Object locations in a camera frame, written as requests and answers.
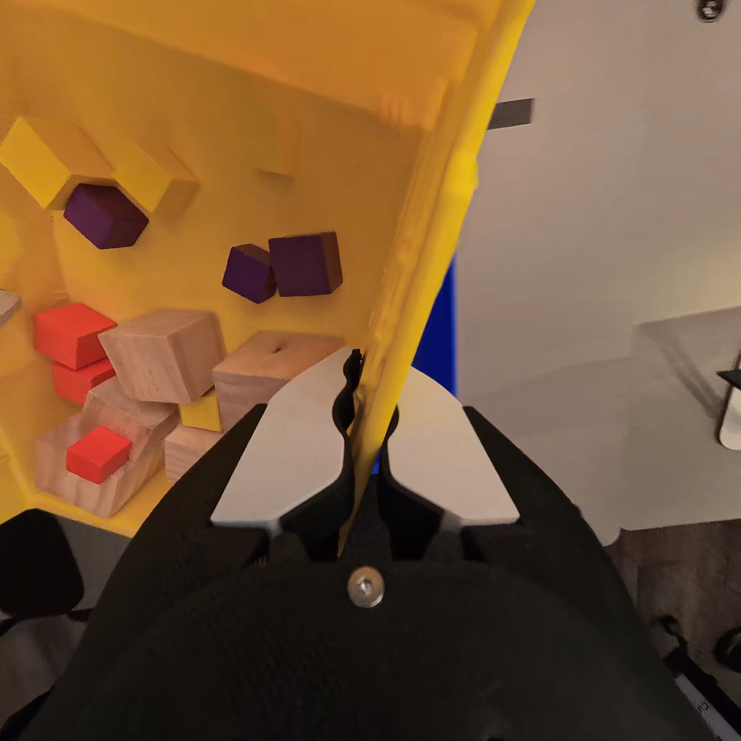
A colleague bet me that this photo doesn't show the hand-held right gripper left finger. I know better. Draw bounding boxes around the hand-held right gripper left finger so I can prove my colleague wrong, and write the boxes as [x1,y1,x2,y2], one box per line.
[209,346,362,561]

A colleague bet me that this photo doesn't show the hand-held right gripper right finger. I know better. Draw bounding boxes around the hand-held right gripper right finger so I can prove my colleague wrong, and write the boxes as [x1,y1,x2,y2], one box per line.
[377,365,521,561]

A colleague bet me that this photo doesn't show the blue plastic box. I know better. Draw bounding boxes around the blue plastic box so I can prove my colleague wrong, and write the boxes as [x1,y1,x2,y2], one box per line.
[373,255,458,475]

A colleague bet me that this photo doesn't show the pile of wooden cubes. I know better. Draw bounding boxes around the pile of wooden cubes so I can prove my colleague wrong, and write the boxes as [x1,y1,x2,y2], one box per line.
[0,116,348,519]

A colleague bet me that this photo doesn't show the yellow plastic box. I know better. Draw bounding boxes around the yellow plastic box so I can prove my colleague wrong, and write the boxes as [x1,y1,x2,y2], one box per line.
[0,0,536,557]

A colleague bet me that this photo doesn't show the black rounded object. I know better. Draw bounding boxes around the black rounded object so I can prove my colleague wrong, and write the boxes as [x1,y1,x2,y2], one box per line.
[0,509,85,617]

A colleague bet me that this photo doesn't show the white rounded object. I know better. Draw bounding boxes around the white rounded object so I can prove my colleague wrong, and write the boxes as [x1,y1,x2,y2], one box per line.
[717,353,741,452]

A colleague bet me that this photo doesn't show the dark grey table bar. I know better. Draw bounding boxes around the dark grey table bar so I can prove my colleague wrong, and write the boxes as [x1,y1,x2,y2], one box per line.
[488,98,535,131]

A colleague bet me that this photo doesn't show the white printed strip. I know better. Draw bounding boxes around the white printed strip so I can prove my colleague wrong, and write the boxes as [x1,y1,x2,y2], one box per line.
[672,666,739,741]

